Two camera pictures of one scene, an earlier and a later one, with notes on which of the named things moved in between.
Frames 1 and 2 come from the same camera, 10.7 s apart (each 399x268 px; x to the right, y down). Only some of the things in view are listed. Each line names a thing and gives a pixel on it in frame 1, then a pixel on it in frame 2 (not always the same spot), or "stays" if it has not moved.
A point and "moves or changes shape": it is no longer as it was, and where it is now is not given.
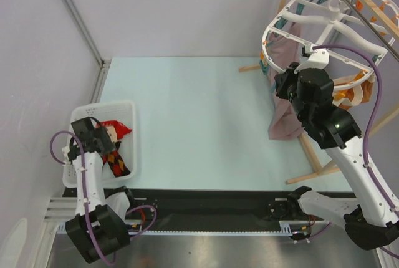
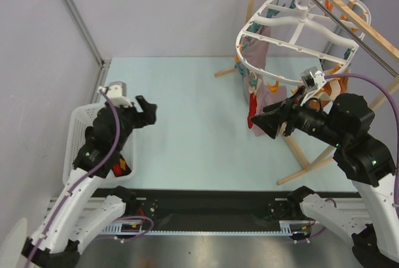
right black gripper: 282,82 → 287,116
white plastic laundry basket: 124,112 stays
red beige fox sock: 116,129 moves or changes shape
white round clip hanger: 339,30 moves or changes shape
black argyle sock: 116,162 stays
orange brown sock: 346,93 → 326,87
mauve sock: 285,123 → 253,65
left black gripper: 101,133 → 148,116
